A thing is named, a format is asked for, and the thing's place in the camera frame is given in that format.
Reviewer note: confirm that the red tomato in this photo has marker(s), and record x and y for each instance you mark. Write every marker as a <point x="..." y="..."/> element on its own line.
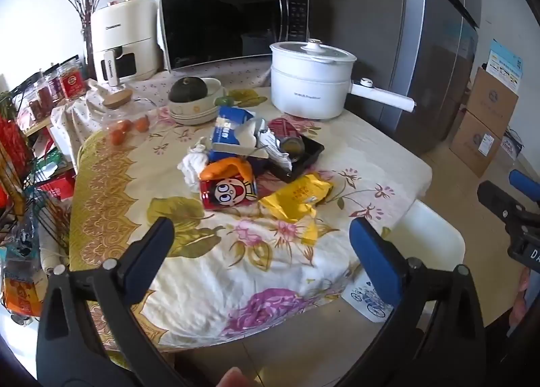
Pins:
<point x="142" y="123"/>
<point x="120" y="131"/>

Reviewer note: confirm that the dark red snack packet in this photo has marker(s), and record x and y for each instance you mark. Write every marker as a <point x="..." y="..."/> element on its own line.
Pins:
<point x="283" y="127"/>

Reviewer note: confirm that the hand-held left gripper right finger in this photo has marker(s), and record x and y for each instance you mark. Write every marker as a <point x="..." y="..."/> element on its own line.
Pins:
<point x="375" y="262"/>

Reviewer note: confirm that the small flower print cloth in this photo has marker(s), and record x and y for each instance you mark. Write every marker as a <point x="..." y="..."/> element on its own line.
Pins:
<point x="156" y="89"/>

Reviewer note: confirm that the blue and white bag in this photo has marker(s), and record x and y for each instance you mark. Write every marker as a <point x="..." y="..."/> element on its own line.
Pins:
<point x="511" y="144"/>

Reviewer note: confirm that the white tissue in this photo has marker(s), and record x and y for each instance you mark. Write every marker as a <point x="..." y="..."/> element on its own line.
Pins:
<point x="192" y="165"/>

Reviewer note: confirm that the dark green squash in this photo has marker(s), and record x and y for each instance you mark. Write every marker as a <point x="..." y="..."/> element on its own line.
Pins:
<point x="187" y="89"/>

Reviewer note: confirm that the tin can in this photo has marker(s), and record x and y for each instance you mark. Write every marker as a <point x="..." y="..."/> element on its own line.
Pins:
<point x="293" y="146"/>

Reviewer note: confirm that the brown cardboard box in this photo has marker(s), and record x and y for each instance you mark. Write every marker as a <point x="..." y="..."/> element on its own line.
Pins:
<point x="474" y="146"/>
<point x="491" y="102"/>

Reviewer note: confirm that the white electric cooking pot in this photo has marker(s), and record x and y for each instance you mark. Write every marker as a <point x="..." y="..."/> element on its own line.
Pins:
<point x="308" y="83"/>

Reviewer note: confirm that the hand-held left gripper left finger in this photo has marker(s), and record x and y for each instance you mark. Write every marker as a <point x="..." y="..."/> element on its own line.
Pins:
<point x="147" y="258"/>

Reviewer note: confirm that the red cartoon face carton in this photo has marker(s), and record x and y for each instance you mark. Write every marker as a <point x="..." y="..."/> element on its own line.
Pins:
<point x="225" y="193"/>

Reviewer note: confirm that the black door microwave oven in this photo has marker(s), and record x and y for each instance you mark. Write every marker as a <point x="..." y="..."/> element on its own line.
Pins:
<point x="219" y="28"/>

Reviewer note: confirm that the dried branch bundle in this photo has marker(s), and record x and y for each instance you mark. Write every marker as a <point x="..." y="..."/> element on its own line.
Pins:
<point x="88" y="11"/>

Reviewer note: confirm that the black plastic tray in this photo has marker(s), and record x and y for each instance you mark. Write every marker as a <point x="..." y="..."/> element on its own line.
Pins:
<point x="308" y="155"/>

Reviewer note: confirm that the white paper bag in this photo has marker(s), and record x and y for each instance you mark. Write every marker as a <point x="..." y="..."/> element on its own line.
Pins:
<point x="272" y="148"/>

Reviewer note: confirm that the dark blue snack bag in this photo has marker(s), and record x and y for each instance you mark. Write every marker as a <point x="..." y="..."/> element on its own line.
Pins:
<point x="230" y="129"/>

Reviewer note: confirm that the grey refrigerator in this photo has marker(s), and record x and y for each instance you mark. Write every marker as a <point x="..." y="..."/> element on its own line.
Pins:
<point x="430" y="74"/>

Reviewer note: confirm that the person's right hand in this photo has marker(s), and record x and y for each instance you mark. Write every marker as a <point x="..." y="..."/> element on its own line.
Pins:
<point x="519" y="298"/>

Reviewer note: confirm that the blue and white carton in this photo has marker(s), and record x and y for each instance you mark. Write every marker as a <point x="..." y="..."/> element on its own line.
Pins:
<point x="506" y="62"/>

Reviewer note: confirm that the white bin with blue print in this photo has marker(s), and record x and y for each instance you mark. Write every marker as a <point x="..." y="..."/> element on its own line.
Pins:
<point x="363" y="298"/>

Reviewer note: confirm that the yellow snack packet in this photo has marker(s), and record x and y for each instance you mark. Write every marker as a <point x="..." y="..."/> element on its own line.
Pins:
<point x="295" y="197"/>

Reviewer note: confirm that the red hanging ornament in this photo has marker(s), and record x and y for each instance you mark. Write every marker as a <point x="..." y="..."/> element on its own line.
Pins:
<point x="14" y="150"/>

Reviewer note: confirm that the glass jar with cork lid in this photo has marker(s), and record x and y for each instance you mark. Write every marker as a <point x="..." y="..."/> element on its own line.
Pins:
<point x="118" y="99"/>

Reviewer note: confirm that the person's left hand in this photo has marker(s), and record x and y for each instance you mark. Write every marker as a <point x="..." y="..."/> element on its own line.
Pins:
<point x="231" y="378"/>

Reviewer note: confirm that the orange wrapper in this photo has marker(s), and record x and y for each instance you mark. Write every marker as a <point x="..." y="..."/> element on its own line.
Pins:
<point x="223" y="167"/>

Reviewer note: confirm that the large flower print tablecloth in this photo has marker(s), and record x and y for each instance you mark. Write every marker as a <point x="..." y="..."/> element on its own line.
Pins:
<point x="211" y="269"/>

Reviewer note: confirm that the green lime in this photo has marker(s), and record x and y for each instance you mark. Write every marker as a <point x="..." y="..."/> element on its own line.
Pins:
<point x="223" y="101"/>

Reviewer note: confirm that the red label packet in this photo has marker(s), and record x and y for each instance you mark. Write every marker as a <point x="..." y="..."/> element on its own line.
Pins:
<point x="72" y="82"/>

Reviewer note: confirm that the white trash bin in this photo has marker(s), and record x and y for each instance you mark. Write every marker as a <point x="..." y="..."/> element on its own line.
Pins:
<point x="434" y="239"/>

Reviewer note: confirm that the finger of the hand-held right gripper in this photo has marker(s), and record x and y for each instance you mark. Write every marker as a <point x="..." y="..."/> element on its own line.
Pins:
<point x="500" y="201"/>
<point x="525" y="182"/>

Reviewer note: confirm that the orange plastic bag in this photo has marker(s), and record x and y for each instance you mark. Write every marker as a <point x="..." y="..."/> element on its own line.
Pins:
<point x="23" y="298"/>

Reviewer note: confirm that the cream air fryer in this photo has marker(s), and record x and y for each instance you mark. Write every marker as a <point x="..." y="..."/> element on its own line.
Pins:
<point x="126" y="28"/>

